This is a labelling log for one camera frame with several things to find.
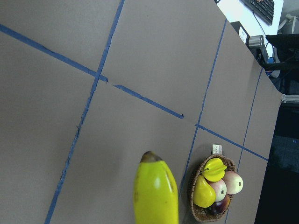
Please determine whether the yellow drooping banana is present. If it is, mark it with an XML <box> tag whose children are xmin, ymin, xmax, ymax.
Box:
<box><xmin>133</xmin><ymin>151</ymin><xmax>179</xmax><ymax>224</ymax></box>

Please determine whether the paper tag on basket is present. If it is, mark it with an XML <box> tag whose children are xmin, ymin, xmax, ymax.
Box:
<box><xmin>212</xmin><ymin>144</ymin><xmax>222</xmax><ymax>154</ymax></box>

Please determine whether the brown wicker basket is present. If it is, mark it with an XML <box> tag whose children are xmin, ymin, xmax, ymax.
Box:
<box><xmin>187</xmin><ymin>154</ymin><xmax>236</xmax><ymax>223</ymax></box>

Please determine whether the short yellow back banana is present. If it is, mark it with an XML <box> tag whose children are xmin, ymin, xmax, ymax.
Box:
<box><xmin>201</xmin><ymin>158</ymin><xmax>227</xmax><ymax>182</ymax></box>

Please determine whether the yellow pear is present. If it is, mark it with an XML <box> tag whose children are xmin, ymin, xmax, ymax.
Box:
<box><xmin>193</xmin><ymin>175</ymin><xmax>216</xmax><ymax>208</ymax></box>

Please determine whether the pink white apple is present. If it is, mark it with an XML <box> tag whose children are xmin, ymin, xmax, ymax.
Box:
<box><xmin>222</xmin><ymin>171</ymin><xmax>243</xmax><ymax>195</ymax></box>
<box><xmin>208</xmin><ymin>179</ymin><xmax>227</xmax><ymax>202</ymax></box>

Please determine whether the dark purple fruit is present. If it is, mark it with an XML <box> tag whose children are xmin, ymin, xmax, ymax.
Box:
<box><xmin>207</xmin><ymin>200</ymin><xmax>226</xmax><ymax>215</ymax></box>

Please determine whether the orange mango fruit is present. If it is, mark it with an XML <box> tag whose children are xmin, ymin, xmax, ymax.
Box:
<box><xmin>221</xmin><ymin>194</ymin><xmax>230</xmax><ymax>210</ymax></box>

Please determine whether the black box with label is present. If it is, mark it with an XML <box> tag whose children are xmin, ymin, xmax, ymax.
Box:
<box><xmin>231</xmin><ymin>21</ymin><xmax>250</xmax><ymax>46</ymax></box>

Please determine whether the steel cup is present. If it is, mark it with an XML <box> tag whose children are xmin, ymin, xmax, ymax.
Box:
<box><xmin>248</xmin><ymin>35</ymin><xmax>264</xmax><ymax>49</ymax></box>

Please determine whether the black keyboard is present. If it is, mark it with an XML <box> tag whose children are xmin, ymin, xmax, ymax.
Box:
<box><xmin>240</xmin><ymin>0</ymin><xmax>275</xmax><ymax>25</ymax></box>

